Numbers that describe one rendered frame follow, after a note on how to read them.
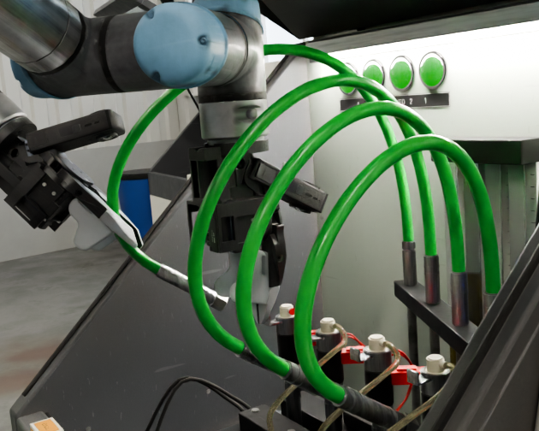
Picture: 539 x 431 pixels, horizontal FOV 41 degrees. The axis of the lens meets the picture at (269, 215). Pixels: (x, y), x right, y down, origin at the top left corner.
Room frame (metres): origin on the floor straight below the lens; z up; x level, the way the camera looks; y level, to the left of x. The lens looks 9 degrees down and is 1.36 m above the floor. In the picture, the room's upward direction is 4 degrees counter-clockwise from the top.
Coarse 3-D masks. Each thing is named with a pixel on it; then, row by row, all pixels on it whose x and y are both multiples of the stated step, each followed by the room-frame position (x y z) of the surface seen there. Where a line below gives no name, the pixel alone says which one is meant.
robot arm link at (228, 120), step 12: (204, 108) 0.78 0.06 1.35; (216, 108) 0.77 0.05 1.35; (228, 108) 0.77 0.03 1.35; (240, 108) 0.77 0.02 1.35; (252, 108) 0.78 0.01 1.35; (264, 108) 0.79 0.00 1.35; (204, 120) 0.78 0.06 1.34; (216, 120) 0.77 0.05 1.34; (228, 120) 0.77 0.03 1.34; (240, 120) 0.77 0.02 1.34; (252, 120) 0.78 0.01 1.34; (204, 132) 0.78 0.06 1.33; (216, 132) 0.77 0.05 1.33; (228, 132) 0.77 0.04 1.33; (240, 132) 0.77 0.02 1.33; (264, 132) 0.79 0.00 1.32
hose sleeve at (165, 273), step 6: (162, 264) 0.88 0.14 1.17; (162, 270) 0.87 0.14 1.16; (168, 270) 0.87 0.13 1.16; (174, 270) 0.88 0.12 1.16; (162, 276) 0.87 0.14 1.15; (168, 276) 0.87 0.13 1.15; (174, 276) 0.87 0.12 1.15; (180, 276) 0.88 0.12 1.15; (186, 276) 0.88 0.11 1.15; (168, 282) 0.88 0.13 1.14; (174, 282) 0.87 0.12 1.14; (180, 282) 0.87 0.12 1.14; (186, 282) 0.88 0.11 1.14; (180, 288) 0.88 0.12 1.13; (186, 288) 0.88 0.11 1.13; (204, 288) 0.88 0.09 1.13; (204, 294) 0.88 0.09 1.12; (210, 294) 0.88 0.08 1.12; (216, 294) 0.89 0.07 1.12; (210, 300) 0.88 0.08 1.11
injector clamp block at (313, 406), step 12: (300, 396) 0.88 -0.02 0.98; (312, 396) 0.88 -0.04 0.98; (252, 408) 0.85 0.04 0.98; (264, 408) 0.85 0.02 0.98; (312, 408) 0.84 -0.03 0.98; (240, 420) 0.84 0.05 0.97; (252, 420) 0.82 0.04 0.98; (264, 420) 0.82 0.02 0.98; (276, 420) 0.81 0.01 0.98; (288, 420) 0.81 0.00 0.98; (312, 420) 0.82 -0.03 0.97; (324, 420) 0.80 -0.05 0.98
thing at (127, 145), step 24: (264, 48) 0.90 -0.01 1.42; (288, 48) 0.90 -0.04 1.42; (312, 48) 0.91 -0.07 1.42; (168, 96) 0.88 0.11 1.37; (144, 120) 0.87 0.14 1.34; (384, 120) 0.93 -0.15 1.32; (120, 168) 0.87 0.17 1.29; (408, 192) 0.93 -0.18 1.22; (120, 216) 0.87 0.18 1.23; (408, 216) 0.93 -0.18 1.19; (120, 240) 0.87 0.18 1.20; (408, 240) 0.93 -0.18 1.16; (144, 264) 0.87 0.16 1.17
